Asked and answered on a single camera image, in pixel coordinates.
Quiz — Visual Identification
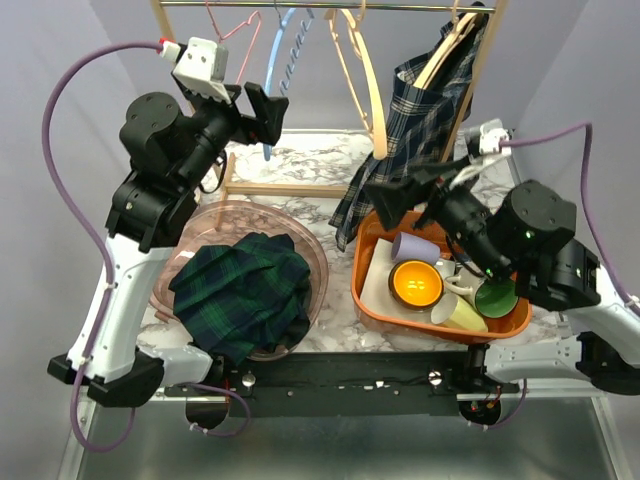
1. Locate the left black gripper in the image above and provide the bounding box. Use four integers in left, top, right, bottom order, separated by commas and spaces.
175, 79, 289, 191

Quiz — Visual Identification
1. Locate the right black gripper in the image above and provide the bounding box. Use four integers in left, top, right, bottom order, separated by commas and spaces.
361, 153, 508, 280

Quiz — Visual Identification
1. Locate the pink wire hanger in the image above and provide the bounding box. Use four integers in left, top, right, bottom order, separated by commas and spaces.
204, 0, 263, 85

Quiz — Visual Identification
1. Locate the light blue wavy hanger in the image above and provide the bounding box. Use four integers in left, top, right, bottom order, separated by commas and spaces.
262, 0, 316, 162

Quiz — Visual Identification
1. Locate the green plaid skirt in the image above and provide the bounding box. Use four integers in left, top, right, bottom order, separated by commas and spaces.
169, 232, 312, 364

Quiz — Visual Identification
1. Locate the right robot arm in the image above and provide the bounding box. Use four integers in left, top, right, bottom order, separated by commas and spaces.
364, 165, 639, 396

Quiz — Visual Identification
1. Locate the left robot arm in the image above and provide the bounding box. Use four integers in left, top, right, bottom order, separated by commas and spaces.
47, 82, 289, 408

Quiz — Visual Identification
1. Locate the empty wooden hanger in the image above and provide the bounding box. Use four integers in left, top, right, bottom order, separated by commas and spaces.
324, 1, 388, 160

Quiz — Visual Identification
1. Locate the navy beige plaid skirt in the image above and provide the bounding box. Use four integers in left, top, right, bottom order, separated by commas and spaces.
329, 15, 488, 251

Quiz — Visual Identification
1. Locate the wooden hanger with skirt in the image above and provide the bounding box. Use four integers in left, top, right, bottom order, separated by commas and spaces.
413, 0, 484, 90

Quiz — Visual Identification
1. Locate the lavender cup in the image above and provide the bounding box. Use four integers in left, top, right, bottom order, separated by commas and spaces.
391, 232, 441, 265

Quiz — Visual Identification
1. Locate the orange plastic bin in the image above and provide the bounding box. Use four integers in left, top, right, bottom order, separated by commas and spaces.
351, 211, 532, 345

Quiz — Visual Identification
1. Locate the orange bowl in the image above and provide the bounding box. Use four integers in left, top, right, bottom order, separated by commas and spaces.
388, 260, 445, 310

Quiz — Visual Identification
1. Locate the white floral mug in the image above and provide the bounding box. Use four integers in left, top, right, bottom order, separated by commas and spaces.
443, 267, 486, 302

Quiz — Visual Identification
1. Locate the pink transparent basin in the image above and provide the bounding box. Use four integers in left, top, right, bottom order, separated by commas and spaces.
150, 201, 329, 361

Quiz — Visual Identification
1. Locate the white board in bin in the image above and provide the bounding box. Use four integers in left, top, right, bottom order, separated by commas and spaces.
360, 239, 431, 324

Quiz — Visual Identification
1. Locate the yellow cup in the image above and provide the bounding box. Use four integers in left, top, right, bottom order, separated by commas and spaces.
430, 293, 488, 332

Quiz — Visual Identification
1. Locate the green bowl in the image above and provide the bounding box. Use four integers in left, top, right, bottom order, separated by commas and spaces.
473, 279, 519, 318

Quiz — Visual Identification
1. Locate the wooden clothes rack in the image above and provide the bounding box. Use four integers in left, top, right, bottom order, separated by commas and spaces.
147, 0, 510, 199

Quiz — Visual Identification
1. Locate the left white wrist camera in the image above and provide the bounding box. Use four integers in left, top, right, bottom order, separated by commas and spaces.
173, 37, 231, 104

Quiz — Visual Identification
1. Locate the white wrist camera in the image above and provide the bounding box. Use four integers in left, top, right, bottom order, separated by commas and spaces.
449, 118, 514, 190
173, 37, 231, 104

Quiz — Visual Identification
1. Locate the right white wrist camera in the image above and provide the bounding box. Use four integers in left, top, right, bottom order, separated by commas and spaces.
449, 118, 514, 190

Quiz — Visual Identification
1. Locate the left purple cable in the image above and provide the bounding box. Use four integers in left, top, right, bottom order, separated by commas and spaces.
41, 40, 166, 454

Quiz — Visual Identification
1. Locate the purple cable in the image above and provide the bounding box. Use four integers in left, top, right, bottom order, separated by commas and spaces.
499, 121, 640, 316
41, 40, 166, 454

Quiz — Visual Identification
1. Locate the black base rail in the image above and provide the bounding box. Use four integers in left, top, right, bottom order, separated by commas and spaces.
165, 351, 516, 418

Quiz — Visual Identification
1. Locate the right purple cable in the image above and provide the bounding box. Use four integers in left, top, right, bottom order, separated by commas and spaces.
499, 121, 640, 316

